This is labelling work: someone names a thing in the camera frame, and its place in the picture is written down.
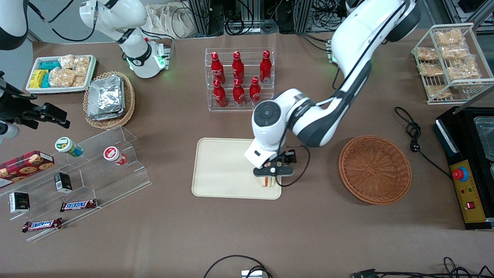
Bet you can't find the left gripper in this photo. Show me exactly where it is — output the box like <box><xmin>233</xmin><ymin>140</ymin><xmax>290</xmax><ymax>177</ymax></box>
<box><xmin>244</xmin><ymin>143</ymin><xmax>296</xmax><ymax>178</ymax></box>

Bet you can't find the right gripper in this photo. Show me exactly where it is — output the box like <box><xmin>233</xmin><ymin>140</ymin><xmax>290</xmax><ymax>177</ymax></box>
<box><xmin>0</xmin><ymin>71</ymin><xmax>71</xmax><ymax>130</ymax></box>

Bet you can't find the triangle sandwich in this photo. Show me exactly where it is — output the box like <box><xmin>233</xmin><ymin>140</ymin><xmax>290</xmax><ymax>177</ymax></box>
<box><xmin>256</xmin><ymin>176</ymin><xmax>283</xmax><ymax>189</ymax></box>

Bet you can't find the cream plastic tray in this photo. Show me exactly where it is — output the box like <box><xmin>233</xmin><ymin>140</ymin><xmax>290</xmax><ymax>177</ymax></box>
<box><xmin>192</xmin><ymin>138</ymin><xmax>283</xmax><ymax>200</ymax></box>

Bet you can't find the oval tan wicker basket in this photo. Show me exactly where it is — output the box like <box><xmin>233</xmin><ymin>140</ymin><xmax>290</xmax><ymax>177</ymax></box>
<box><xmin>83</xmin><ymin>71</ymin><xmax>135</xmax><ymax>130</ymax></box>

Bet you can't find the round brown wicker basket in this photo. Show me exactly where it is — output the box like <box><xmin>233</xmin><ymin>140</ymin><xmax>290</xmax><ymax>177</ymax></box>
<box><xmin>338</xmin><ymin>135</ymin><xmax>412</xmax><ymax>205</ymax></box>

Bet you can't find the green-lid cup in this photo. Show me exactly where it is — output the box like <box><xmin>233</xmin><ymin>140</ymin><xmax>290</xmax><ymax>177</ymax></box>
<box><xmin>55</xmin><ymin>137</ymin><xmax>84</xmax><ymax>158</ymax></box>

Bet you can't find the white rectangular snack bin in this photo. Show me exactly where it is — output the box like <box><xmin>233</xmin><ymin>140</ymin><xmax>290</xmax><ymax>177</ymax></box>
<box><xmin>25</xmin><ymin>55</ymin><xmax>97</xmax><ymax>94</ymax></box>

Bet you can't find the yellow snack pack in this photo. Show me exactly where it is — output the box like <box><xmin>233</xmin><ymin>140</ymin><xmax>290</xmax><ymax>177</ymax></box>
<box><xmin>30</xmin><ymin>69</ymin><xmax>49</xmax><ymax>89</ymax></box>

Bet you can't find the stack of foil containers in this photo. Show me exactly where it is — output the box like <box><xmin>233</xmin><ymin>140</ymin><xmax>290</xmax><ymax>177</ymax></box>
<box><xmin>87</xmin><ymin>75</ymin><xmax>126</xmax><ymax>122</ymax></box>

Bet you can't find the red cookie box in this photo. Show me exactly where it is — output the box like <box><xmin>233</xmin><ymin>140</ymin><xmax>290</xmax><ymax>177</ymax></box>
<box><xmin>0</xmin><ymin>151</ymin><xmax>55</xmax><ymax>189</ymax></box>

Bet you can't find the small black box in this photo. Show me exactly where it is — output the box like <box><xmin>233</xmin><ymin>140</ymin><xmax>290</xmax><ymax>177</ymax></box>
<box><xmin>54</xmin><ymin>172</ymin><xmax>73</xmax><ymax>194</ymax></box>
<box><xmin>9</xmin><ymin>192</ymin><xmax>30</xmax><ymax>214</ymax></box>

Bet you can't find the red-lid cup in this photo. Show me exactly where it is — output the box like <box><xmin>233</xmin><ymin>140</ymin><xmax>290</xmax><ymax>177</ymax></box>
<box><xmin>103</xmin><ymin>146</ymin><xmax>128</xmax><ymax>166</ymax></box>

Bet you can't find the red cola bottle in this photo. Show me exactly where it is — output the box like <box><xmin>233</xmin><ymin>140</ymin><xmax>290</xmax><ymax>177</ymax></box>
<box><xmin>213</xmin><ymin>80</ymin><xmax>228</xmax><ymax>108</ymax></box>
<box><xmin>210</xmin><ymin>52</ymin><xmax>226</xmax><ymax>85</ymax></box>
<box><xmin>232</xmin><ymin>51</ymin><xmax>245</xmax><ymax>84</ymax></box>
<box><xmin>249</xmin><ymin>77</ymin><xmax>262</xmax><ymax>105</ymax></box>
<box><xmin>233</xmin><ymin>78</ymin><xmax>246</xmax><ymax>106</ymax></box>
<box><xmin>259</xmin><ymin>50</ymin><xmax>272</xmax><ymax>84</ymax></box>

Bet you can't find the clear acrylic stepped stand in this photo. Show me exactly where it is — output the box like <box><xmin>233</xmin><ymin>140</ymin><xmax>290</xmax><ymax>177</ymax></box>
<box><xmin>0</xmin><ymin>125</ymin><xmax>152</xmax><ymax>242</ymax></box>

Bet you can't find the Snickers bar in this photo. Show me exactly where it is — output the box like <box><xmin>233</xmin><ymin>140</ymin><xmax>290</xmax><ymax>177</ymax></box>
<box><xmin>60</xmin><ymin>199</ymin><xmax>98</xmax><ymax>213</ymax></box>
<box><xmin>22</xmin><ymin>217</ymin><xmax>63</xmax><ymax>233</ymax></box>

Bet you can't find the clear acrylic bottle rack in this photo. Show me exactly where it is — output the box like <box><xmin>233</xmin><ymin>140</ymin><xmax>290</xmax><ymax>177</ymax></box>
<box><xmin>205</xmin><ymin>47</ymin><xmax>275</xmax><ymax>112</ymax></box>

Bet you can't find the white cloth bag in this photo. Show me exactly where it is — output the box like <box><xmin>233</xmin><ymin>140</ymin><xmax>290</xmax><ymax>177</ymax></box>
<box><xmin>145</xmin><ymin>3</ymin><xmax>194</xmax><ymax>39</ymax></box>

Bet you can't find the black sealing machine yellow panel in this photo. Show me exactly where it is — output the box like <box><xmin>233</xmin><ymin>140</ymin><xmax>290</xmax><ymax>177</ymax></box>
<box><xmin>432</xmin><ymin>106</ymin><xmax>494</xmax><ymax>231</ymax></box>

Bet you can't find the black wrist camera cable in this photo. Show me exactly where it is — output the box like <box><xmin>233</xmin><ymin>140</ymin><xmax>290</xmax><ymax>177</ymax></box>
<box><xmin>281</xmin><ymin>144</ymin><xmax>311</xmax><ymax>188</ymax></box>

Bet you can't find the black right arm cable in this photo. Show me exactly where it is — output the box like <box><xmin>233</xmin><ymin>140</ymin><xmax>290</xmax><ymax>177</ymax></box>
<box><xmin>28</xmin><ymin>0</ymin><xmax>98</xmax><ymax>42</ymax></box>

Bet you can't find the black looped cable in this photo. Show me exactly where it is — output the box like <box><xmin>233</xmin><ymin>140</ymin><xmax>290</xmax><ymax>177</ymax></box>
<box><xmin>203</xmin><ymin>255</ymin><xmax>273</xmax><ymax>278</ymax></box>

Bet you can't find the black power cable with plug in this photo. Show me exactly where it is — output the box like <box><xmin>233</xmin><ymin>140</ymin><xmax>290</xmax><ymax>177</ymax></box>
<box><xmin>394</xmin><ymin>107</ymin><xmax>452</xmax><ymax>179</ymax></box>

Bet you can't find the black cable bundle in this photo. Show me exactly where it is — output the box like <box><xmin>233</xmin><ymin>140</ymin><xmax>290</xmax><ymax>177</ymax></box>
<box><xmin>350</xmin><ymin>257</ymin><xmax>494</xmax><ymax>278</ymax></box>

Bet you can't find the white wire rack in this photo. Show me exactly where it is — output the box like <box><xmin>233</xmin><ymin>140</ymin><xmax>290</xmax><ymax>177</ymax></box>
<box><xmin>411</xmin><ymin>23</ymin><xmax>494</xmax><ymax>105</ymax></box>

